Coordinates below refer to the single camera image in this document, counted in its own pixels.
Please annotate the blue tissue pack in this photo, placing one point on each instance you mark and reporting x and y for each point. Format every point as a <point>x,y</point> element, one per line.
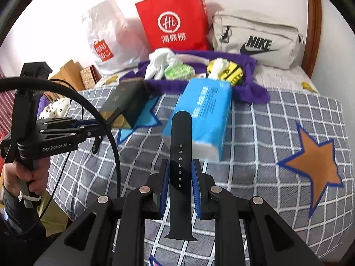
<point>202,110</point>

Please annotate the white spotted plush toy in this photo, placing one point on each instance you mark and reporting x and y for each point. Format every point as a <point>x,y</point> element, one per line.
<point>55,108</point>

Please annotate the green wet wipe packet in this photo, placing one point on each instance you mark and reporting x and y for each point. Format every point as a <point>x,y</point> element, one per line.
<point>179,70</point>

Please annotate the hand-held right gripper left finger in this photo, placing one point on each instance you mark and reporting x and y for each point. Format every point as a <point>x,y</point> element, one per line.
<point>163,184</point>

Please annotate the wooden headboard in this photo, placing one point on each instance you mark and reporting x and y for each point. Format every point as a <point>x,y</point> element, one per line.
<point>312,27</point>

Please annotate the dark green box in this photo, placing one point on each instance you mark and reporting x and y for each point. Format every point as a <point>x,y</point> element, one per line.
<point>124,99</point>

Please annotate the yellow zip pouch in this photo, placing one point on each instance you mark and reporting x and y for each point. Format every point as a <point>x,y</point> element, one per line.
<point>235,73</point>

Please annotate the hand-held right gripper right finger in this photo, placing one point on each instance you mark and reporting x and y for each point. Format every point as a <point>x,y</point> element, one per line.
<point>195,184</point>

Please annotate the person's left hand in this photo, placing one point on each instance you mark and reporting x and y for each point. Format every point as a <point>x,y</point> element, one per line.
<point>41,177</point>

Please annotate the red striped cloth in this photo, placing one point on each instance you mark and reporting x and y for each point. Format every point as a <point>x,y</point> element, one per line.
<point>7,102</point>

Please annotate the person's left forearm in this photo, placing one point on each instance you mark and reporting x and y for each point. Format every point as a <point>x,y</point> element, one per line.
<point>19,213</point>

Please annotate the white tissue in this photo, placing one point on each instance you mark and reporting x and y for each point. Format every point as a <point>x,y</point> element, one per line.
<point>160,61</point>

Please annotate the white plastic bag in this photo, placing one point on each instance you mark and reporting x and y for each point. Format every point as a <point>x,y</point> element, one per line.
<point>111,33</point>

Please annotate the white quilted bed sheet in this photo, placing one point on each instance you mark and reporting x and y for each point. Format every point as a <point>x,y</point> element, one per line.
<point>283,80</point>

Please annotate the plain cardboard box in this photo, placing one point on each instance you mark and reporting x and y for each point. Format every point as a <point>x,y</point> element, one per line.
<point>66,73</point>

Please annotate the patterned brown box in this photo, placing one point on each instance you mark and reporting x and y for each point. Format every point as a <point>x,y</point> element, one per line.
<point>90,74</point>

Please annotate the red paper bag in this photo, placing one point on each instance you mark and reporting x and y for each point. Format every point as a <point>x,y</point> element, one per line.
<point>172,25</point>

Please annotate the beige waist bag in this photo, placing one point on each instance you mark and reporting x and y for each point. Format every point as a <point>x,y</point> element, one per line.
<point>255,38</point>

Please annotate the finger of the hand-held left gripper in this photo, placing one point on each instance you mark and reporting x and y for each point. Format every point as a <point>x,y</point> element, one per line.
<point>83,123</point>
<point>77,133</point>

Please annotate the purple fluffy towel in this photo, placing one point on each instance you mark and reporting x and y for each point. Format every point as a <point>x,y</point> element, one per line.
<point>249,91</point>

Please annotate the grey plaid star blanket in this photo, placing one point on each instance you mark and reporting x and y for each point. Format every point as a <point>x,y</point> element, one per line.
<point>263,133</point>

